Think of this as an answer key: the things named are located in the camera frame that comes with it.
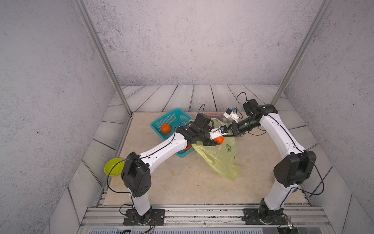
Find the orange fruit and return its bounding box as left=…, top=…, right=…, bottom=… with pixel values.
left=213, top=136, right=224, bottom=145
left=184, top=145, right=192, bottom=152
left=160, top=123, right=171, bottom=135

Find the yellow-green plastic bag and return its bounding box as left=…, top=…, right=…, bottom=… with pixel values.
left=191, top=118, right=242, bottom=181

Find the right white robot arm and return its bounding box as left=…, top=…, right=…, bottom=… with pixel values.
left=228, top=99, right=316, bottom=225

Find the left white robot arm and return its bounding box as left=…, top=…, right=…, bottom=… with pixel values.
left=121, top=114, right=225, bottom=217

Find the pink tray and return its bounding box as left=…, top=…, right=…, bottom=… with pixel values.
left=204, top=112, right=224, bottom=116

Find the lilac bowl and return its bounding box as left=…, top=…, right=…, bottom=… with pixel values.
left=211, top=115, right=232, bottom=128

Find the teal plastic basket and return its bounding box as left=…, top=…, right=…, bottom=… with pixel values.
left=151, top=108, right=193, bottom=141

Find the lime green bowl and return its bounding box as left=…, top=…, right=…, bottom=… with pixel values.
left=104, top=158, right=125, bottom=176

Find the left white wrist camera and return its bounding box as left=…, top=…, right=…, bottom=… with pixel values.
left=209, top=125, right=228, bottom=140

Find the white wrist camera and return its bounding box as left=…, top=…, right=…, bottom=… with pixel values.
left=209, top=125, right=228, bottom=140
left=224, top=108, right=239, bottom=123

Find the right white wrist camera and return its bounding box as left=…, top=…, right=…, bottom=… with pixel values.
left=224, top=108, right=239, bottom=123

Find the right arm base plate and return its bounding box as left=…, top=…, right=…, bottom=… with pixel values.
left=242, top=208, right=286, bottom=226

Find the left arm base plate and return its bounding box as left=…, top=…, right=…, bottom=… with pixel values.
left=123, top=208, right=166, bottom=226

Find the aluminium mounting rail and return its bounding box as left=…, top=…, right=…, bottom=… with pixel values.
left=78, top=203, right=335, bottom=234

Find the right aluminium frame post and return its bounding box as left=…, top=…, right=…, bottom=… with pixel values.
left=271, top=0, right=334, bottom=111

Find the aluminium frame post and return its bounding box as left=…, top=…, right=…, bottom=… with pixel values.
left=271, top=0, right=334, bottom=111
left=72, top=0, right=133, bottom=116

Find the left aluminium frame post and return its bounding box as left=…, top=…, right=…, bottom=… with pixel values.
left=72, top=0, right=133, bottom=116

